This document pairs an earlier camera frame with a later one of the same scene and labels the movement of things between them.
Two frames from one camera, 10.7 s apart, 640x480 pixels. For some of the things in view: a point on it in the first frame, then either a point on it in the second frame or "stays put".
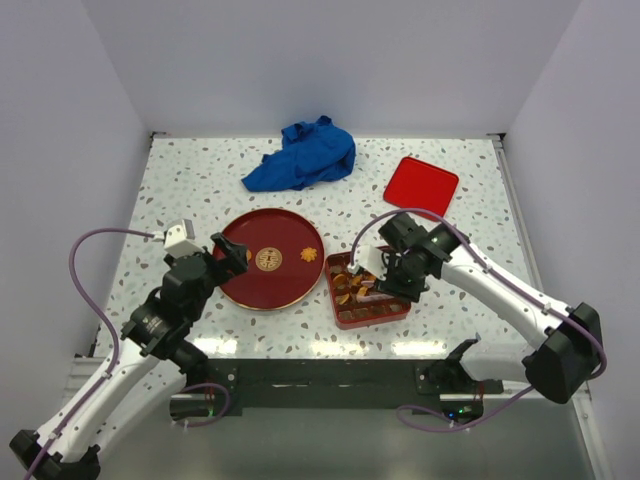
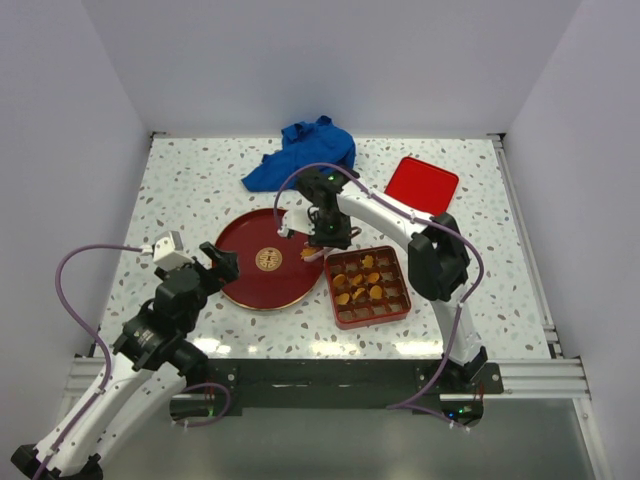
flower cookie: (308, 254) stays put
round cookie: (340, 279) stays put
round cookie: (341, 299) stays put
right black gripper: (389, 286) -> (342, 239)
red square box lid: (420, 185) stays put
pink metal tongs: (371, 297) -> (316, 256)
